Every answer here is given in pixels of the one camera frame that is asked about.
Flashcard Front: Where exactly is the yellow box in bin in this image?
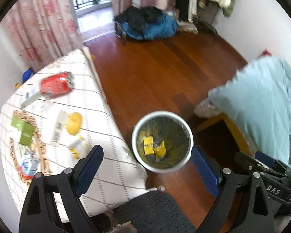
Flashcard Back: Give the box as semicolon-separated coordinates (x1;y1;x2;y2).
154;140;166;160
143;136;154;156

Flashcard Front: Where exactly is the yellow lemon peel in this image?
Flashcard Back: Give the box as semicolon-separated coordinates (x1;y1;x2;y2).
65;112;83;136

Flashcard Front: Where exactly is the grey slipper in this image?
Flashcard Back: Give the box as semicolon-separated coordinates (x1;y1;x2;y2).
194;98;222;118

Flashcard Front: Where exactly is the ornate gold oval tray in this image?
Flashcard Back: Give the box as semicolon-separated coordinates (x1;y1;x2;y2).
10;110;51;186

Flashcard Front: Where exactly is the blue black clothes pile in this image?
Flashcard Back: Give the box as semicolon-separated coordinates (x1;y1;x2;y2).
113;6;178;41

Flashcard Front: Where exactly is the green medicine box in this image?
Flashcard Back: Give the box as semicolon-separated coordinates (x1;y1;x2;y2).
10;117;35;146

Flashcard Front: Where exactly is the pink floral curtain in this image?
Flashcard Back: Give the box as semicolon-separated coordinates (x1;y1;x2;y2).
1;0;83;72

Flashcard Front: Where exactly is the blue white snack packet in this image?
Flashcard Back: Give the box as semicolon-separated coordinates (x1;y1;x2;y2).
20;154;40;180

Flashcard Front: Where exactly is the light blue pillow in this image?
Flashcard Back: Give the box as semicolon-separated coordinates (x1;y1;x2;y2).
208;56;291;168

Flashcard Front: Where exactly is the white checked tablecloth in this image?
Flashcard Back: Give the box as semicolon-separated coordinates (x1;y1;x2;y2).
0;47;148;216

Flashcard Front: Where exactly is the white blue medicine box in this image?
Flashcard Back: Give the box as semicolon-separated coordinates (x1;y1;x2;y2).
20;90;41;109

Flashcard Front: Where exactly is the hanging clothes rack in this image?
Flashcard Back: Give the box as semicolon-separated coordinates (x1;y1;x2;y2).
175;0;236;34

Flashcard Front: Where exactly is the dark grey fluffy rug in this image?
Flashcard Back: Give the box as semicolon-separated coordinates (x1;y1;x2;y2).
113;191;196;232

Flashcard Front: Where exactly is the white round trash bin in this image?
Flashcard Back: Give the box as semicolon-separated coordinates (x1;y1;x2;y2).
131;111;194;173

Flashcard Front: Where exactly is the red soda can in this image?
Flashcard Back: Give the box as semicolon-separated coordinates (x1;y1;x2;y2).
39;72;74;98

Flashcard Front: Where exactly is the long white paper box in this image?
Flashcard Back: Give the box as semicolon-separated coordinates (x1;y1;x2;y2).
50;110;67;147

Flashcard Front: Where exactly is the blue yellow toy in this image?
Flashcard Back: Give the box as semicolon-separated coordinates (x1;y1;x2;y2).
14;68;35;89

